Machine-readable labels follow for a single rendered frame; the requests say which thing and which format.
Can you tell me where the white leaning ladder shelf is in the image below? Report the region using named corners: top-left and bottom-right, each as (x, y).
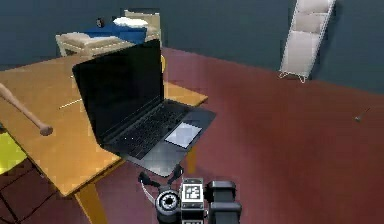
top-left (278, 0), bottom-right (337, 84)

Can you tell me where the black laptop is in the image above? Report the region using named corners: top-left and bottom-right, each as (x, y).
top-left (71, 38), bottom-right (217, 178)

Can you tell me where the thin yellow pencil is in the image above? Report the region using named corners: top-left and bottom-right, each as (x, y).
top-left (58, 98), bottom-right (83, 110)

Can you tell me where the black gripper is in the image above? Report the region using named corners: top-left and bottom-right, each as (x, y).
top-left (137, 163), bottom-right (185, 224)

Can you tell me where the wooden baseball bat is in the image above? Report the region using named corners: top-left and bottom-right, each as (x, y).
top-left (0, 82), bottom-right (54, 137)

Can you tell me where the white pillow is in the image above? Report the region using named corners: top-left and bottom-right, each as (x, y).
top-left (112, 16), bottom-right (150, 29)

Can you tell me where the orange wooden table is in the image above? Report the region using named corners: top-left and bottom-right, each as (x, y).
top-left (0, 54), bottom-right (210, 224)

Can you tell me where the blue bed with beige frame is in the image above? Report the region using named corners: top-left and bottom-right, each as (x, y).
top-left (54, 9), bottom-right (163, 58)

